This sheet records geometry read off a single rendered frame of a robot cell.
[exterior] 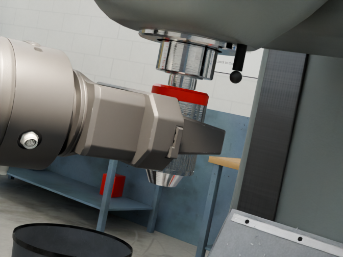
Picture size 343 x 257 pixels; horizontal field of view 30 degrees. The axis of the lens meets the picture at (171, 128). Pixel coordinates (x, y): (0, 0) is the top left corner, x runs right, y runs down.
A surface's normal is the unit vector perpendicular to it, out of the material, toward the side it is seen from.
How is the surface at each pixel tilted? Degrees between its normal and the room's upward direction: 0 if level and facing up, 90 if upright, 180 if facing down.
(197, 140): 90
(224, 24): 131
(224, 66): 90
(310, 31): 153
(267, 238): 63
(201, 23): 147
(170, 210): 90
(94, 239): 86
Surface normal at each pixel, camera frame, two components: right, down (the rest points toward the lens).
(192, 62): 0.19, 0.09
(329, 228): -0.62, -0.08
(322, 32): -0.45, 0.84
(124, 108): 0.53, 0.15
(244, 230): -0.47, -0.50
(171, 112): 0.52, -0.58
